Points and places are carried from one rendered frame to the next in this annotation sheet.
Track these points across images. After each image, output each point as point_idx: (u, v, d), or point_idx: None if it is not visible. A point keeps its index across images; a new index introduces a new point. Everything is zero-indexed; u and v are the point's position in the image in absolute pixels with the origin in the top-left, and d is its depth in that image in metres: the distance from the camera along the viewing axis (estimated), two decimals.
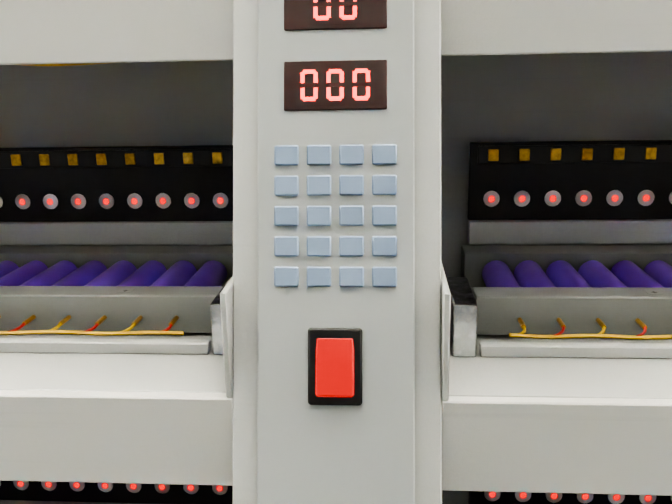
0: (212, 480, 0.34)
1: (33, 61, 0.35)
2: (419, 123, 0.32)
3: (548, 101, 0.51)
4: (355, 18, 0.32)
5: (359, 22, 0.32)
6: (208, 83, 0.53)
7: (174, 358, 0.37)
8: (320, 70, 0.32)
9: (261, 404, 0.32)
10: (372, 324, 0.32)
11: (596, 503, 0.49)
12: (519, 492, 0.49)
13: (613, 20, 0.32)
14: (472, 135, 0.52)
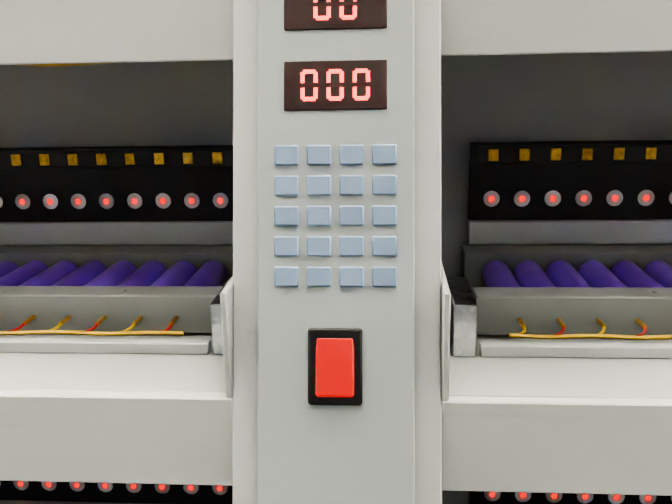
0: (212, 480, 0.34)
1: (33, 61, 0.35)
2: (419, 123, 0.32)
3: (548, 101, 0.51)
4: (355, 18, 0.32)
5: (359, 22, 0.32)
6: (208, 83, 0.53)
7: (174, 358, 0.37)
8: (320, 70, 0.32)
9: (261, 404, 0.32)
10: (372, 324, 0.32)
11: (596, 503, 0.49)
12: (519, 492, 0.49)
13: (613, 20, 0.32)
14: (472, 135, 0.52)
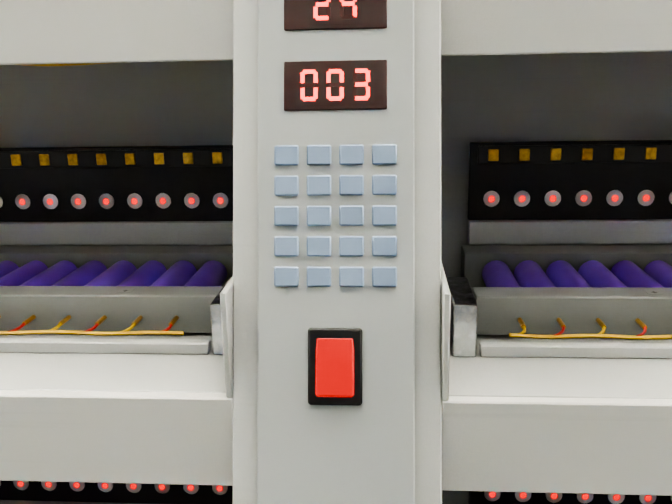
0: (212, 480, 0.34)
1: (33, 61, 0.35)
2: (419, 123, 0.32)
3: (548, 101, 0.51)
4: (355, 18, 0.32)
5: (359, 22, 0.32)
6: (208, 83, 0.53)
7: (174, 358, 0.37)
8: (320, 70, 0.32)
9: (261, 404, 0.32)
10: (372, 324, 0.32)
11: (596, 503, 0.49)
12: (519, 492, 0.49)
13: (613, 20, 0.32)
14: (472, 135, 0.52)
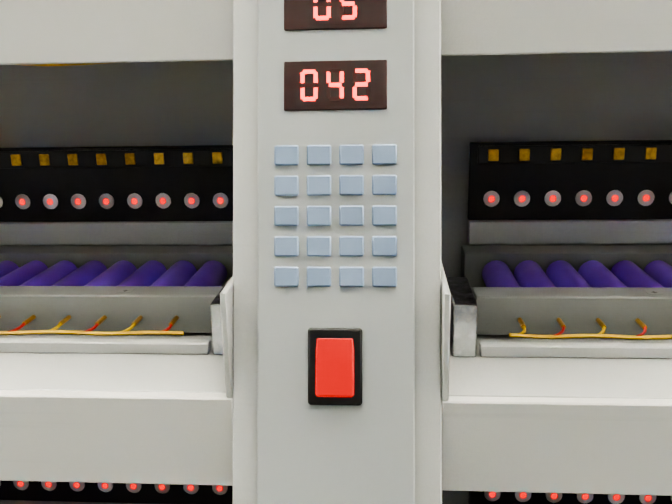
0: (212, 480, 0.34)
1: (33, 61, 0.35)
2: (419, 123, 0.32)
3: (548, 101, 0.51)
4: (355, 18, 0.32)
5: (359, 22, 0.32)
6: (208, 83, 0.53)
7: (174, 358, 0.37)
8: (320, 70, 0.32)
9: (261, 404, 0.32)
10: (372, 324, 0.32)
11: (596, 503, 0.49)
12: (519, 492, 0.49)
13: (613, 20, 0.32)
14: (472, 135, 0.52)
